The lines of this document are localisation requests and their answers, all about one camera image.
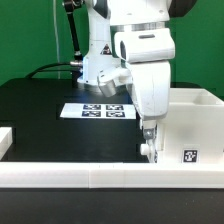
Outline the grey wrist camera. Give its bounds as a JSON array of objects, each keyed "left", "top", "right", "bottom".
[{"left": 97, "top": 66, "right": 132, "bottom": 97}]

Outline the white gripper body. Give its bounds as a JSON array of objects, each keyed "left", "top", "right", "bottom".
[{"left": 126, "top": 61, "right": 171, "bottom": 120}]

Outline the white drawer cabinet frame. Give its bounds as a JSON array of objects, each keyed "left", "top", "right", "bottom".
[{"left": 157, "top": 88, "right": 224, "bottom": 164}]

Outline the white drawer box with knob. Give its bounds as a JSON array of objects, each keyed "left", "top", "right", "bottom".
[{"left": 140, "top": 141, "right": 157, "bottom": 163}]

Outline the white marker sheet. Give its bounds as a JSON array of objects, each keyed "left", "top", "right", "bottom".
[{"left": 60, "top": 103, "right": 136, "bottom": 119}]

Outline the white front fence rail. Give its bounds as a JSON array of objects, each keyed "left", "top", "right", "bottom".
[{"left": 0, "top": 162, "right": 224, "bottom": 189}]

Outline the white left fence piece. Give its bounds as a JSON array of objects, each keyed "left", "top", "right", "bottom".
[{"left": 0, "top": 127, "right": 13, "bottom": 160}]

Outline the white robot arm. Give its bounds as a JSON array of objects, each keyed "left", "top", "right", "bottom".
[{"left": 78, "top": 0, "right": 197, "bottom": 146}]

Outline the black cable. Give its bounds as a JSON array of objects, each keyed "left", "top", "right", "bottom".
[{"left": 25, "top": 61, "right": 84, "bottom": 79}]

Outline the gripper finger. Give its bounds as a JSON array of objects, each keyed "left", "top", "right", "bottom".
[{"left": 143, "top": 120, "right": 157, "bottom": 146}]

